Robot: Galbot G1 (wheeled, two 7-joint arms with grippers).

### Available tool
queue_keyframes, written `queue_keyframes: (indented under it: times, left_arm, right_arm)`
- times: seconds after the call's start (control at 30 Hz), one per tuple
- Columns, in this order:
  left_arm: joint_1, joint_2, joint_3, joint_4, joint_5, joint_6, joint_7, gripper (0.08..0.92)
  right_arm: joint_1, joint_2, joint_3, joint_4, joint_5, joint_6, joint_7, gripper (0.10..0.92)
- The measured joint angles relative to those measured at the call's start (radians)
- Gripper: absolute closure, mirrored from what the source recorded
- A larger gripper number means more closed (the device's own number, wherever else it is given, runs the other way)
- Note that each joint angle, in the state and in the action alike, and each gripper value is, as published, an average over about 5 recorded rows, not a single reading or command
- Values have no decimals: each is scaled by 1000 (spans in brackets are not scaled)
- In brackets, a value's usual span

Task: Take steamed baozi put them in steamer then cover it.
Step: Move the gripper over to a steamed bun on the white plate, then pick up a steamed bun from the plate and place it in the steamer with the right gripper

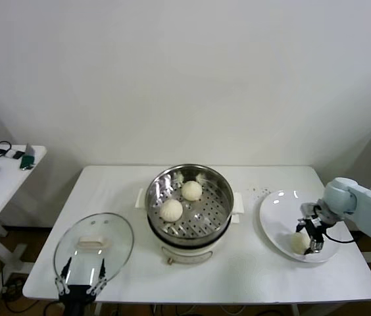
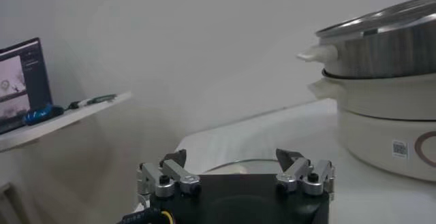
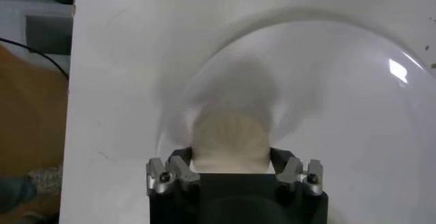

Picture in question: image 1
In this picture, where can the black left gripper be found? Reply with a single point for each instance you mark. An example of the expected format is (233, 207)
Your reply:
(75, 294)

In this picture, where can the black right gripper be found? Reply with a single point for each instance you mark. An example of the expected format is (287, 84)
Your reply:
(315, 230)

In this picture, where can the white steamed baozi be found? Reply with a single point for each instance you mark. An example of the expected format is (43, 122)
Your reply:
(171, 210)
(192, 190)
(299, 243)

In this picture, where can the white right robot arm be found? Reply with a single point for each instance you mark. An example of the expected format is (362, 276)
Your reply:
(369, 204)

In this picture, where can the perforated stainless steel steamer basket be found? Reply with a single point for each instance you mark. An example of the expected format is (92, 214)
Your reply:
(159, 194)

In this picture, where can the white oval plate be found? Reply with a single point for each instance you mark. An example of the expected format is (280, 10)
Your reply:
(277, 210)

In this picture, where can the white electric cooker pot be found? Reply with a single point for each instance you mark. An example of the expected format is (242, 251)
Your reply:
(188, 255)

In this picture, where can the white side table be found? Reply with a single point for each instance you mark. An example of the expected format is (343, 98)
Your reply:
(4, 194)

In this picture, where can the grey upright card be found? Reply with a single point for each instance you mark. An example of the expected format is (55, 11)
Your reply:
(30, 149)

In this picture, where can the small black device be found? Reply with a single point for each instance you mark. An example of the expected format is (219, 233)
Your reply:
(18, 154)

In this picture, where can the small white adapter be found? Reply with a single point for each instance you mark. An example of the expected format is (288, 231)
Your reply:
(9, 152)

